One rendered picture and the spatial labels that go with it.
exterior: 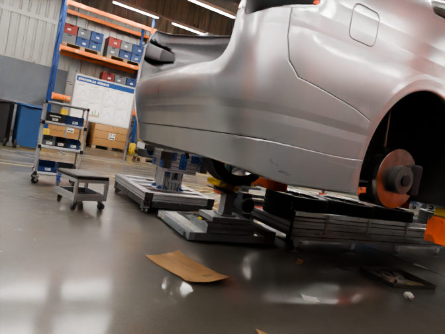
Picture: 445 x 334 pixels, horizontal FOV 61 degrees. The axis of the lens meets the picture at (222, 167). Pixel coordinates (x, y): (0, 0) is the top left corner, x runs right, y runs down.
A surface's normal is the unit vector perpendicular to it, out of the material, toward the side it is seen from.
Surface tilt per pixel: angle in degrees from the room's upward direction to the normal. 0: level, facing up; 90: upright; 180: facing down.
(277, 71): 90
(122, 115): 90
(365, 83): 90
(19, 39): 90
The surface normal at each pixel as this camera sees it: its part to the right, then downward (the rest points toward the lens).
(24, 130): 0.59, 0.15
